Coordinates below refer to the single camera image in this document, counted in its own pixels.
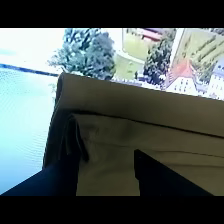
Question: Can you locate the brown garment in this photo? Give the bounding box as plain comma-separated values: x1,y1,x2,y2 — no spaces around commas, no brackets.
42,72,224,197

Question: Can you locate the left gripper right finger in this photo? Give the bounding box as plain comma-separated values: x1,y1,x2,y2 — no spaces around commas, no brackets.
133,148,215,197

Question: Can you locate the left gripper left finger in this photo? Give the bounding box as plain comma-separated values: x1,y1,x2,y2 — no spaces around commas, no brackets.
1,155,81,197

